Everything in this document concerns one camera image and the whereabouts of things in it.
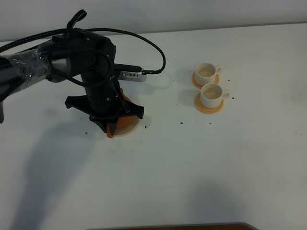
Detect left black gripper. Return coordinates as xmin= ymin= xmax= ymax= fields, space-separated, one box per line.
xmin=65 ymin=76 xmax=144 ymax=133

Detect far white teacup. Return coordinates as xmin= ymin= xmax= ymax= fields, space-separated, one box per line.
xmin=194 ymin=63 xmax=222 ymax=86

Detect white teacup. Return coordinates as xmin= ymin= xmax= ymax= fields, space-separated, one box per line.
xmin=200 ymin=83 xmax=230 ymax=108
xmin=194 ymin=63 xmax=222 ymax=86

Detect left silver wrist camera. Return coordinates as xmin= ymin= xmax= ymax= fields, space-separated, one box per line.
xmin=114 ymin=64 xmax=147 ymax=82

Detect far orange cup coaster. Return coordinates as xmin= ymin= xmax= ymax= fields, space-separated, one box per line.
xmin=191 ymin=73 xmax=220 ymax=89

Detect near white teacup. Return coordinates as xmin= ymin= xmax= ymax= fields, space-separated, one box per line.
xmin=200 ymin=83 xmax=230 ymax=108

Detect near orange cup coaster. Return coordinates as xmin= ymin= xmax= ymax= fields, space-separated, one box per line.
xmin=194 ymin=93 xmax=224 ymax=114

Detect round beige teapot coaster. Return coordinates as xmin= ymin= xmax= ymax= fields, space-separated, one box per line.
xmin=114 ymin=116 xmax=140 ymax=137

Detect orange cup coaster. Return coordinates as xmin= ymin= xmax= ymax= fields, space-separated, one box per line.
xmin=194 ymin=93 xmax=224 ymax=114
xmin=191 ymin=73 xmax=220 ymax=89

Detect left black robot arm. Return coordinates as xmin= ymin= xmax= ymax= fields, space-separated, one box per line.
xmin=0 ymin=30 xmax=144 ymax=137

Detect left braided black cable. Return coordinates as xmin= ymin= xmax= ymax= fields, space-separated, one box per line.
xmin=0 ymin=9 xmax=167 ymax=87

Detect brown clay teapot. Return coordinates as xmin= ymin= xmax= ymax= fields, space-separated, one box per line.
xmin=106 ymin=88 xmax=135 ymax=139

